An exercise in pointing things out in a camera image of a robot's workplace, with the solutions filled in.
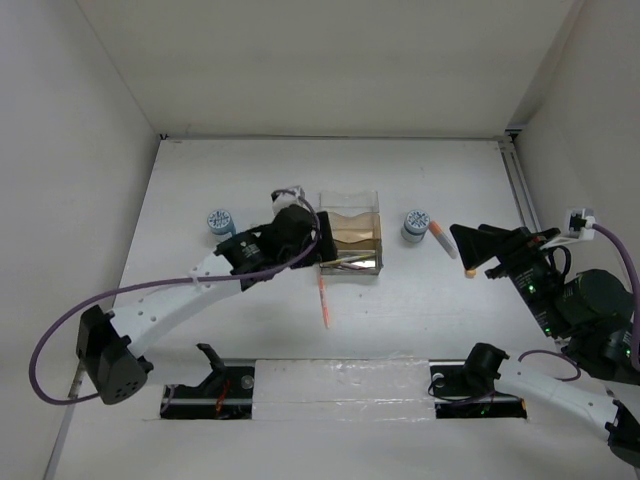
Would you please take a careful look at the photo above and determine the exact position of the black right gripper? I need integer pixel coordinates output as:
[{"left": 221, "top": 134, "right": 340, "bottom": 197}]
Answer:
[{"left": 448, "top": 221, "right": 567, "bottom": 336}]

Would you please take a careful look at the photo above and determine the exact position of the orange capped clear marker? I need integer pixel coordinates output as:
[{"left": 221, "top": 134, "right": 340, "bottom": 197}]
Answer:
[{"left": 429, "top": 220, "right": 458, "bottom": 259}]

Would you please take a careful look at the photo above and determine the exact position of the orange pen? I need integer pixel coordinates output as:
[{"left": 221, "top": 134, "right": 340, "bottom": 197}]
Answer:
[{"left": 317, "top": 273, "right": 331, "bottom": 330}]

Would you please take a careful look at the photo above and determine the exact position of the red pen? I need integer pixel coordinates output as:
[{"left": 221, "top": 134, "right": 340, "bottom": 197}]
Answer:
[{"left": 334, "top": 263, "right": 369, "bottom": 272}]

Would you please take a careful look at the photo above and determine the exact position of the yellow pen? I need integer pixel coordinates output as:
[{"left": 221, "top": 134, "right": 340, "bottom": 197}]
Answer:
[{"left": 320, "top": 254, "right": 374, "bottom": 267}]

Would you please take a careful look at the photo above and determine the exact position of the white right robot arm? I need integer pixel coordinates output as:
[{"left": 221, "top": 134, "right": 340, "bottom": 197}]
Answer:
[{"left": 450, "top": 217, "right": 639, "bottom": 467}]

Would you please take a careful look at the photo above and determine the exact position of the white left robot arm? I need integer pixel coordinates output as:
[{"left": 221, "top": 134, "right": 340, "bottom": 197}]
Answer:
[{"left": 76, "top": 204, "right": 337, "bottom": 405}]

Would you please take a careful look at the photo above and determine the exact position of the blue tape roll right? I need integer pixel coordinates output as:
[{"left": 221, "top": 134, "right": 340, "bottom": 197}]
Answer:
[{"left": 401, "top": 209, "right": 431, "bottom": 244}]

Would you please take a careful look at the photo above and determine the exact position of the blue tape roll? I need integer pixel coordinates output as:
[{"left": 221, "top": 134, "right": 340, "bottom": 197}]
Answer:
[
  {"left": 207, "top": 209, "right": 236, "bottom": 237},
  {"left": 401, "top": 209, "right": 431, "bottom": 244}
]

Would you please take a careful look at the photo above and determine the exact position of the three-tier acrylic organizer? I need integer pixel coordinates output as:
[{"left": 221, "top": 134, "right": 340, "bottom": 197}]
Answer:
[{"left": 319, "top": 190, "right": 383, "bottom": 276}]

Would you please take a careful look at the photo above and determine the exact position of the blue tape roll left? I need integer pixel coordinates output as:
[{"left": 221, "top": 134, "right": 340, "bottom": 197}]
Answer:
[{"left": 207, "top": 209, "right": 236, "bottom": 237}]

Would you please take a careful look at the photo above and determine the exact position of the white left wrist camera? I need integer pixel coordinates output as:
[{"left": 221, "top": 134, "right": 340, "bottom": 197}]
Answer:
[{"left": 271, "top": 185, "right": 305, "bottom": 215}]

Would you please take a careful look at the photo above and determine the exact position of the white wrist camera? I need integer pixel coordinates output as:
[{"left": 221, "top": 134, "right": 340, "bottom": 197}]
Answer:
[
  {"left": 545, "top": 207, "right": 596, "bottom": 249},
  {"left": 271, "top": 185, "right": 305, "bottom": 215}
]

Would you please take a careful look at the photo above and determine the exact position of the aluminium frame rail right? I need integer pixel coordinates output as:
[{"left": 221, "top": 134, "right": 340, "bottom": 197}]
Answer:
[{"left": 496, "top": 129, "right": 540, "bottom": 231}]

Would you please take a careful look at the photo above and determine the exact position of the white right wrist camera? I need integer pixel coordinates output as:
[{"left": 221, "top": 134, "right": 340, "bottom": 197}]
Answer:
[{"left": 545, "top": 207, "right": 596, "bottom": 249}]

